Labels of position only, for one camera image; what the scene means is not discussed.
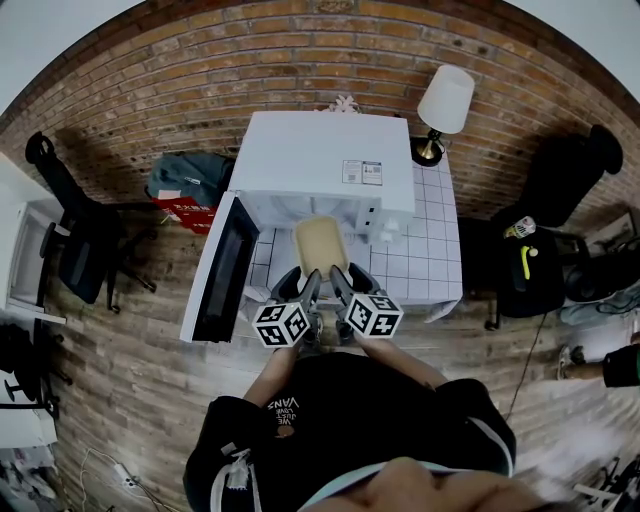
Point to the printed drink can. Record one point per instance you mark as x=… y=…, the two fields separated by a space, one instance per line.
x=520 y=227

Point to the black floor fan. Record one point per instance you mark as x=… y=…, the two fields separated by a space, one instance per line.
x=595 y=285

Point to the person's right forearm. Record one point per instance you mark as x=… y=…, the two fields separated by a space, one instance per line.
x=400 y=360

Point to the white metal rack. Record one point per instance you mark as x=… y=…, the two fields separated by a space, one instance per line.
x=592 y=492

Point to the white microwave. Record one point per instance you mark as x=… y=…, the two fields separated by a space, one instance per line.
x=320 y=150

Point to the person's right shoe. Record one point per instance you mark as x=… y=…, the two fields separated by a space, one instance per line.
x=345 y=334

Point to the white power strip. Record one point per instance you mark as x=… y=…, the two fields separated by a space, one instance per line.
x=127 y=475

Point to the person's shoe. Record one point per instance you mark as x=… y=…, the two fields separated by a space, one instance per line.
x=345 y=334
x=314 y=334

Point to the black office chair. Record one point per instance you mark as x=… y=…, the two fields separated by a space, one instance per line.
x=560 y=175
x=80 y=260
x=20 y=350

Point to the white low table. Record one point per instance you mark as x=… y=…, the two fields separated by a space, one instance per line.
x=25 y=430

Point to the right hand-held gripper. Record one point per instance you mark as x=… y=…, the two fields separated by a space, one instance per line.
x=375 y=315

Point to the person's left shoe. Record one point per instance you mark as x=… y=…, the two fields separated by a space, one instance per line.
x=314 y=334

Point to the red cardboard box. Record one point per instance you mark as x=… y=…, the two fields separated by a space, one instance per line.
x=190 y=212

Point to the person's face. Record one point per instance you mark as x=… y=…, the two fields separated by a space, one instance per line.
x=410 y=487

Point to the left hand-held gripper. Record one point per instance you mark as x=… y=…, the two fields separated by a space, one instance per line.
x=280 y=325

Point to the white cabinet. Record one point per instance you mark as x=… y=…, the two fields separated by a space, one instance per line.
x=20 y=260

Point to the white branch ornament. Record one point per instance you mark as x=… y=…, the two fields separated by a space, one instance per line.
x=345 y=104

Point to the grey-green bag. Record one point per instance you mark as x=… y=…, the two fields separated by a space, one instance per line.
x=185 y=172

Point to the white tiled table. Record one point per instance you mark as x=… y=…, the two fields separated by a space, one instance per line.
x=430 y=250

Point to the beige plate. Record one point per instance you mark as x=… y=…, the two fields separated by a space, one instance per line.
x=320 y=245

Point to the person's black shirt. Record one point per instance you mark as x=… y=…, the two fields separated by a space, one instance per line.
x=350 y=425

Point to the white shade table lamp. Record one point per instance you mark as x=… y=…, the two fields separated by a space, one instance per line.
x=447 y=100

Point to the person's left forearm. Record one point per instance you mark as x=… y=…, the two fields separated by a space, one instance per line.
x=270 y=375

